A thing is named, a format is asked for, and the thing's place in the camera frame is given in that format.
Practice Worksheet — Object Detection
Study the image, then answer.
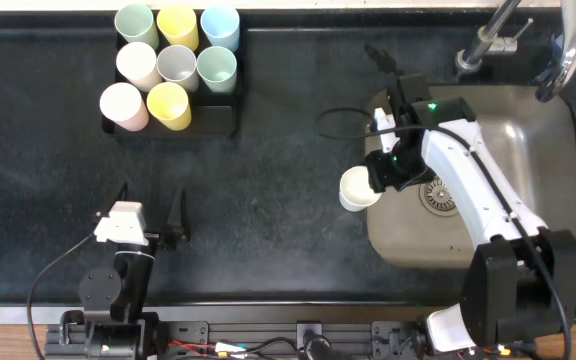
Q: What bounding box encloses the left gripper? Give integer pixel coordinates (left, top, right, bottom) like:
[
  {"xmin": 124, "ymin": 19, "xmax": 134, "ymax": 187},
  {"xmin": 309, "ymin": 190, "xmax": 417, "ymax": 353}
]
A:
[{"xmin": 94, "ymin": 182, "xmax": 192, "ymax": 252}]

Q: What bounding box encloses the yellow cup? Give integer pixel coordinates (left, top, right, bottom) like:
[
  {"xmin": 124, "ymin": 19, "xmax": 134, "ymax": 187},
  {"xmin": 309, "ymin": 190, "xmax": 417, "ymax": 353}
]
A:
[
  {"xmin": 145, "ymin": 81, "xmax": 193, "ymax": 132},
  {"xmin": 155, "ymin": 3, "xmax": 201, "ymax": 52}
]

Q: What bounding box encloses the pink cup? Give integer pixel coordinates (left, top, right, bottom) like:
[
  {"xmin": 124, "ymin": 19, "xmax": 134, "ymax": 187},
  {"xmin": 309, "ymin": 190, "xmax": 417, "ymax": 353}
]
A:
[{"xmin": 98, "ymin": 81, "xmax": 151, "ymax": 133}]

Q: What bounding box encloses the white cup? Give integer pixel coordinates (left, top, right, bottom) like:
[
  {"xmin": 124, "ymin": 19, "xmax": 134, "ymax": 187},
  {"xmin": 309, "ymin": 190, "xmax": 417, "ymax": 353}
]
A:
[
  {"xmin": 115, "ymin": 41, "xmax": 163, "ymax": 93},
  {"xmin": 338, "ymin": 165, "xmax": 383, "ymax": 213}
]

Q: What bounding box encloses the black tray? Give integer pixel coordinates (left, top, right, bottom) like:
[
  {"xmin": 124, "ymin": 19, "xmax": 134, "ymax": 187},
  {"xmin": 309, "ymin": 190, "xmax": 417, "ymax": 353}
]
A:
[{"xmin": 100, "ymin": 6, "xmax": 248, "ymax": 140}]

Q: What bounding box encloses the grey cup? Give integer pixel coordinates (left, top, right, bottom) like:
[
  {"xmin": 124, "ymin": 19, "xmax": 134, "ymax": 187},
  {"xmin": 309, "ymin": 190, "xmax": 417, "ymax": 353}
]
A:
[{"xmin": 155, "ymin": 44, "xmax": 201, "ymax": 94}]

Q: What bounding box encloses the green cup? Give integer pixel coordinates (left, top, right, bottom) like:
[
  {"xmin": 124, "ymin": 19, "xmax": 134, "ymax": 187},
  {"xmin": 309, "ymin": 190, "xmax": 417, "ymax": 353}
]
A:
[
  {"xmin": 196, "ymin": 45, "xmax": 239, "ymax": 94},
  {"xmin": 113, "ymin": 2, "xmax": 161, "ymax": 50}
]

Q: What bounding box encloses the blue cup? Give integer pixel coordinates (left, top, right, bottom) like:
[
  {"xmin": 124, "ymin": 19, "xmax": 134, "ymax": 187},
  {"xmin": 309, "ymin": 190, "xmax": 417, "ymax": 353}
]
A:
[{"xmin": 200, "ymin": 4, "xmax": 242, "ymax": 53}]

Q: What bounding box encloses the steel sink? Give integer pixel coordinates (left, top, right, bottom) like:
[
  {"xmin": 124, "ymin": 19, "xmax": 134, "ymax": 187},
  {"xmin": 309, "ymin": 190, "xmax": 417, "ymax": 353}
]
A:
[{"xmin": 365, "ymin": 83, "xmax": 576, "ymax": 272}]

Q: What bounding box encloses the steel tap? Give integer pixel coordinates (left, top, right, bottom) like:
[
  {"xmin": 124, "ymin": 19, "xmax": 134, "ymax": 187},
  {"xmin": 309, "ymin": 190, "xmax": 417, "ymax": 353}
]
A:
[{"xmin": 453, "ymin": 0, "xmax": 576, "ymax": 104}]

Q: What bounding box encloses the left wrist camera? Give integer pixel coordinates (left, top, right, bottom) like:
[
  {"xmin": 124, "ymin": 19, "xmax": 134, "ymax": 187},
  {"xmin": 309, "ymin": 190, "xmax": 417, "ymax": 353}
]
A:
[{"xmin": 92, "ymin": 200, "xmax": 150, "ymax": 247}]

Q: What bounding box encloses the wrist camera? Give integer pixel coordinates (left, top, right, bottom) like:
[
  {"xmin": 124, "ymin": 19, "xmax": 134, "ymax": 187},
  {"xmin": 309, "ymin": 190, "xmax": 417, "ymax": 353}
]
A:
[
  {"xmin": 372, "ymin": 107, "xmax": 400, "ymax": 154},
  {"xmin": 92, "ymin": 200, "xmax": 150, "ymax": 247}
]

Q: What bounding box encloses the mounting rail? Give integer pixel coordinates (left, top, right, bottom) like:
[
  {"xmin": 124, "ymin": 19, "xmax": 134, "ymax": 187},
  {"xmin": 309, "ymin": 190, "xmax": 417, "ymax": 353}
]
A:
[{"xmin": 45, "ymin": 309, "xmax": 537, "ymax": 360}]

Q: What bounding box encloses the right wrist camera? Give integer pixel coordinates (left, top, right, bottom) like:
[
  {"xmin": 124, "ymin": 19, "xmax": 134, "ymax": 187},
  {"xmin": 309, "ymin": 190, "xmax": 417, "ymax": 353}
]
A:
[{"xmin": 372, "ymin": 107, "xmax": 400, "ymax": 154}]

